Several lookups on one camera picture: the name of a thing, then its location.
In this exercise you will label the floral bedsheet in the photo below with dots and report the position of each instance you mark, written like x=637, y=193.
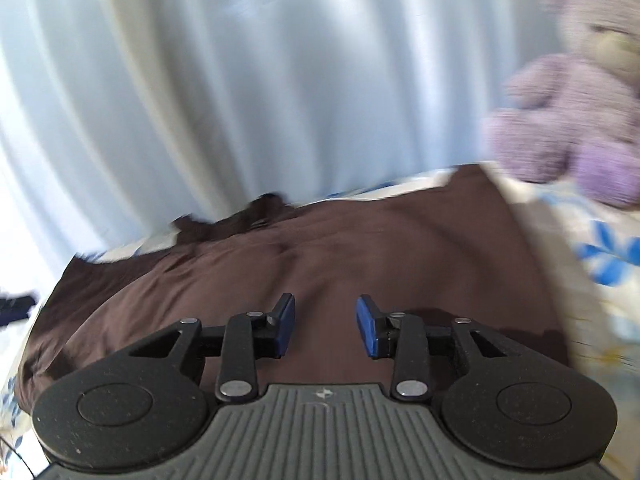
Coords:
x=590, y=240

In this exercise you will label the brown jacket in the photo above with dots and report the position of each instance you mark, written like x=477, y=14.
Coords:
x=300, y=250

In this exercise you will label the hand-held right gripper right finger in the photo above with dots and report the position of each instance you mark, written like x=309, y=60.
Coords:
x=367, y=325

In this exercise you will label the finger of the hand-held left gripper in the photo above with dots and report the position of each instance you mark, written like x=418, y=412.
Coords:
x=15, y=307

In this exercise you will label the white curtain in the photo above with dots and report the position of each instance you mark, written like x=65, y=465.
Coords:
x=250, y=85

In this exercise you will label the purple teddy bear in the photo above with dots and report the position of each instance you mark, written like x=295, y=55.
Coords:
x=565, y=110

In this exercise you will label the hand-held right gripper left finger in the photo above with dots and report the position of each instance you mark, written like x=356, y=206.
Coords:
x=285, y=325

